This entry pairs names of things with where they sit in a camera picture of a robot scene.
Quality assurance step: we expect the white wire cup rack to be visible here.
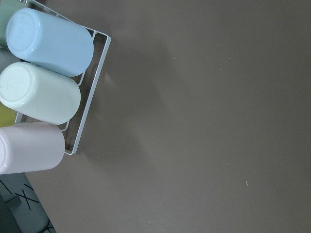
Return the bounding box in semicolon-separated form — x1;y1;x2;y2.
14;0;112;156

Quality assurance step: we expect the green cup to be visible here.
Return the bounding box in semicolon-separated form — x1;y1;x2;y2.
0;0;26;48

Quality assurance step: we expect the pale pink cup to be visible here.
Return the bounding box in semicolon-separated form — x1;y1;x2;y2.
0;122;65;175

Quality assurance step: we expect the mint white cup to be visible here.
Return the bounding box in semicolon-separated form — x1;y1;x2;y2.
0;62;81;125

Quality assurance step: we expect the yellow cup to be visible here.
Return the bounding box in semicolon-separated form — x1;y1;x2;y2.
0;103;16;128

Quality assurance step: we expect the light blue cup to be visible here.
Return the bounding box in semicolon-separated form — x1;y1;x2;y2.
6;8;94;77

